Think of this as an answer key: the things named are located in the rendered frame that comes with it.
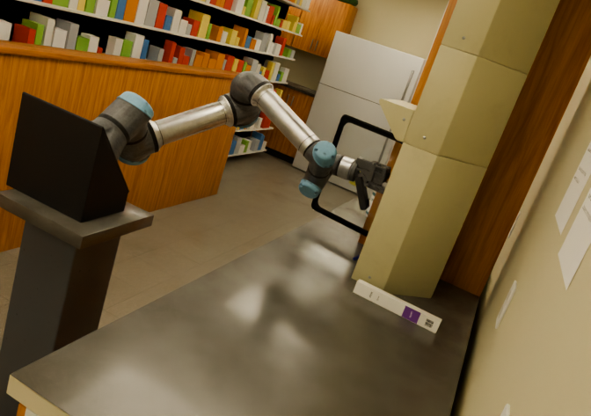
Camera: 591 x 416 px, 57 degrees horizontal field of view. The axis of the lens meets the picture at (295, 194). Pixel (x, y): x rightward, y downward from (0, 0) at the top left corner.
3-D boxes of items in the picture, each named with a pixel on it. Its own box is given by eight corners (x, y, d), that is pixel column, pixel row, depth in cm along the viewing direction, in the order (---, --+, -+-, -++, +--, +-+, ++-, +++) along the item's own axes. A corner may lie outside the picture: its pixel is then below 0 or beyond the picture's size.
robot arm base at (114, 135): (62, 125, 158) (85, 104, 163) (83, 161, 169) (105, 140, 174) (100, 138, 152) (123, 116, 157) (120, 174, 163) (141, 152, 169)
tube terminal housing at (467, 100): (438, 282, 199) (527, 77, 178) (423, 312, 170) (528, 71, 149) (375, 254, 207) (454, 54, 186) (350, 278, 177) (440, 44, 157)
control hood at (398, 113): (421, 137, 194) (432, 111, 191) (403, 142, 165) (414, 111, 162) (391, 126, 198) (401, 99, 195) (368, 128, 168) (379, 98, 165)
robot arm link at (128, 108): (94, 106, 161) (124, 79, 169) (100, 134, 173) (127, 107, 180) (128, 126, 160) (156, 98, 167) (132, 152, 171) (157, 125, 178)
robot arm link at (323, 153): (252, 51, 186) (347, 149, 171) (250, 73, 195) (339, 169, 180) (225, 63, 181) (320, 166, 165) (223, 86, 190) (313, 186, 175)
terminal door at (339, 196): (375, 241, 205) (413, 141, 194) (310, 208, 219) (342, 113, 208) (375, 241, 205) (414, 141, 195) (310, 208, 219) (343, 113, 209)
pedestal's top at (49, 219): (-6, 204, 156) (-4, 191, 155) (76, 188, 186) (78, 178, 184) (79, 250, 147) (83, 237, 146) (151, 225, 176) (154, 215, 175)
